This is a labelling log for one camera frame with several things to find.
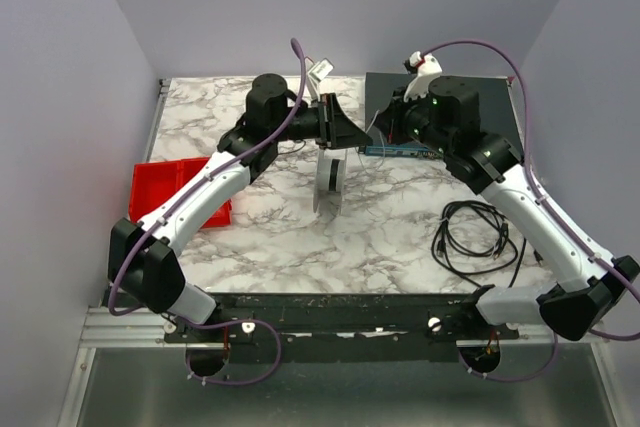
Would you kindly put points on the white cable spool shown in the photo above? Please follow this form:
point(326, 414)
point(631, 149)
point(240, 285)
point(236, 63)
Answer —
point(329, 184)

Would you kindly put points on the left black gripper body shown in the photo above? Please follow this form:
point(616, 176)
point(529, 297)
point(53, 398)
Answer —
point(325, 123)

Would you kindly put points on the aluminium extrusion rail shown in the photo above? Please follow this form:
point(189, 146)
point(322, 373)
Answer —
point(140, 329)

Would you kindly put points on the red plastic bin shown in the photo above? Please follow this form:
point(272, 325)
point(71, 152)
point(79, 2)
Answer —
point(156, 182)

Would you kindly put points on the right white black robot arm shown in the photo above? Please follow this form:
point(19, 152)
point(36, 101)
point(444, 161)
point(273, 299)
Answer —
point(589, 279)

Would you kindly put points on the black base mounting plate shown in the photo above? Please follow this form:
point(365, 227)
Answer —
point(266, 329)

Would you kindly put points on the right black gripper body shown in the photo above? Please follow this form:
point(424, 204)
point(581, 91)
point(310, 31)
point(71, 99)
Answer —
point(395, 114)

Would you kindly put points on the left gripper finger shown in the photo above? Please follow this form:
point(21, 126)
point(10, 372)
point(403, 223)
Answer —
point(345, 109)
point(346, 134)

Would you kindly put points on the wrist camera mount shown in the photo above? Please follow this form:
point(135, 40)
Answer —
point(316, 72)
point(424, 68)

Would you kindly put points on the blue network switch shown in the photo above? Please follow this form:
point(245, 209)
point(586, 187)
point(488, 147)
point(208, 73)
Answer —
point(497, 112)

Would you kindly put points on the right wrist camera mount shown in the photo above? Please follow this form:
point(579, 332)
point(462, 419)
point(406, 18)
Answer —
point(424, 68)

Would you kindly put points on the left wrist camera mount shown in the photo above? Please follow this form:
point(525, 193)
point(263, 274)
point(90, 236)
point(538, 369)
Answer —
point(316, 72)

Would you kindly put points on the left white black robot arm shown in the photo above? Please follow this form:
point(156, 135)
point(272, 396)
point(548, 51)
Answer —
point(143, 254)

